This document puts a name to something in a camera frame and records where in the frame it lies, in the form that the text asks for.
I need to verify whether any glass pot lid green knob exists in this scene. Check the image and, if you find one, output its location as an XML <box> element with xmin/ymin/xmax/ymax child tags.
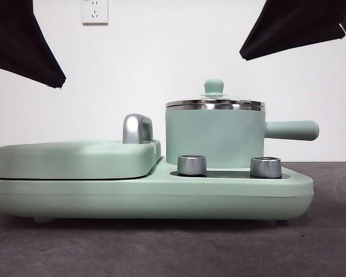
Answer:
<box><xmin>164</xmin><ymin>79</ymin><xmax>266</xmax><ymax>112</ymax></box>

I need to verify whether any mint green steel pot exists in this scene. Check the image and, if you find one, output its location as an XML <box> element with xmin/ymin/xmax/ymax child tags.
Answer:
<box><xmin>164</xmin><ymin>105</ymin><xmax>320</xmax><ymax>170</ymax></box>

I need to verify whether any silver control knob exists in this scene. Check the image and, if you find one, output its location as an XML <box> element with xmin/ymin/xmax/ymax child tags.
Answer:
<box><xmin>250</xmin><ymin>156</ymin><xmax>283</xmax><ymax>178</ymax></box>
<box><xmin>176</xmin><ymin>155</ymin><xmax>208</xmax><ymax>176</ymax></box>

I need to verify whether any black control panel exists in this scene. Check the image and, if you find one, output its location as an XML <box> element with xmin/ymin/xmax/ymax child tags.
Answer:
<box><xmin>170</xmin><ymin>169</ymin><xmax>291</xmax><ymax>178</ymax></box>

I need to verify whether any mint green breakfast machine base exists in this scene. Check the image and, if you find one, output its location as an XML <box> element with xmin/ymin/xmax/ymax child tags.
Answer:
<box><xmin>0</xmin><ymin>155</ymin><xmax>315</xmax><ymax>224</ymax></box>

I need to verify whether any white wall socket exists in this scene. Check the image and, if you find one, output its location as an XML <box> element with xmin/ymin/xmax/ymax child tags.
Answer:
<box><xmin>81</xmin><ymin>0</ymin><xmax>109</xmax><ymax>26</ymax></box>

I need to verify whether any silver griddle lid handle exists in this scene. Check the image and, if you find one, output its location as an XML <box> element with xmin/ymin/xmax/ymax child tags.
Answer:
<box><xmin>122</xmin><ymin>114</ymin><xmax>154</xmax><ymax>144</ymax></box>

